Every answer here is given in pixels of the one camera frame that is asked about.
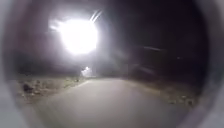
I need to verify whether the grey paved road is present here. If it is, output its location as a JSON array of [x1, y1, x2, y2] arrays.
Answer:
[[31, 77, 188, 128]]

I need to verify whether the dim roadside verge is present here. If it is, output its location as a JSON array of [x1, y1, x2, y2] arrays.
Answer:
[[128, 78, 201, 108]]

